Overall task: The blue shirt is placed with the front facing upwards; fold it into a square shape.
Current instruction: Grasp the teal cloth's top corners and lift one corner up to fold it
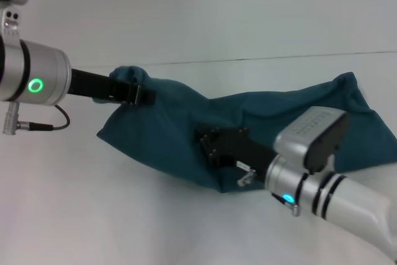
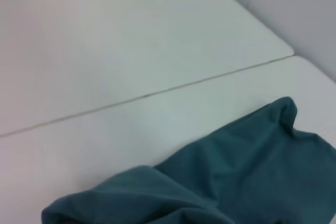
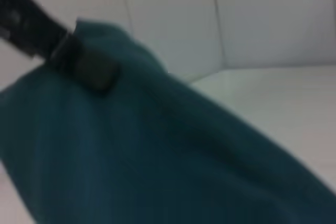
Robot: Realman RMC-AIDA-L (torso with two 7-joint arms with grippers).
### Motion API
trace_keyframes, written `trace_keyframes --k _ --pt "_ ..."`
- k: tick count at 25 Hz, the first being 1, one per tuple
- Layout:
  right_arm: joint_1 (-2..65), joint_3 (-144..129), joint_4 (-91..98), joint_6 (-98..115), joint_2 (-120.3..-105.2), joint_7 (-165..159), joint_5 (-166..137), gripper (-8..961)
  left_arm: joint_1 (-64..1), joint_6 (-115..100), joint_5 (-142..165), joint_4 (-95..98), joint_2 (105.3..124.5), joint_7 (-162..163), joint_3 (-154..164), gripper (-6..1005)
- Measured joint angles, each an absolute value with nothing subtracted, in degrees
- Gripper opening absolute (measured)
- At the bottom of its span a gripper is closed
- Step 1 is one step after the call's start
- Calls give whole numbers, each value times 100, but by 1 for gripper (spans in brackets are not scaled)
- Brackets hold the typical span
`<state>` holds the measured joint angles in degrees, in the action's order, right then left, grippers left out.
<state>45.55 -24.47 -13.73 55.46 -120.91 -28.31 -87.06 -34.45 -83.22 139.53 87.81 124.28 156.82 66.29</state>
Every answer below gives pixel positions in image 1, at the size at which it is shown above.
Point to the white silver robot left arm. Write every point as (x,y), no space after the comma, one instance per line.
(34,72)

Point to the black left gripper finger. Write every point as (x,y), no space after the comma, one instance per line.
(136,94)

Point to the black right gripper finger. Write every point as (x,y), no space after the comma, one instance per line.
(206,133)
(208,151)

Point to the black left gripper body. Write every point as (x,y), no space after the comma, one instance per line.
(90,85)

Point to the blue FREE print t-shirt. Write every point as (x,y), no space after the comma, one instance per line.
(173,122)

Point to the white silver robot right arm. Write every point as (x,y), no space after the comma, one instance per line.
(341,209)

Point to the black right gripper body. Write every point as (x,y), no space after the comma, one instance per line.
(242,150)

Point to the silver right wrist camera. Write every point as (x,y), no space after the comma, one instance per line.
(313,134)

